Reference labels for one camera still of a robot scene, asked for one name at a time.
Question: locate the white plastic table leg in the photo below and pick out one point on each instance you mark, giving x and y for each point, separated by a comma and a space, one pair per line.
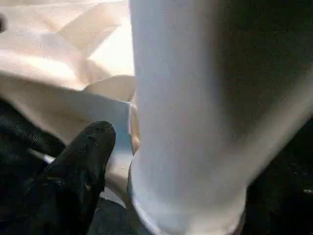
205, 107

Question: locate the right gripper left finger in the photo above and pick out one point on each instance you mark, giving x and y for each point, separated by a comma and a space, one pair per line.
73, 181

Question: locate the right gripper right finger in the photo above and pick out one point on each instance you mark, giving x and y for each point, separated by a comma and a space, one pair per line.
283, 196

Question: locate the white plastic table top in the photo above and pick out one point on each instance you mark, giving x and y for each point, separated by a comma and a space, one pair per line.
58, 63

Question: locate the black work mat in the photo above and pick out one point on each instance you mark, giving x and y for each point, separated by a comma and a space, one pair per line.
19, 142

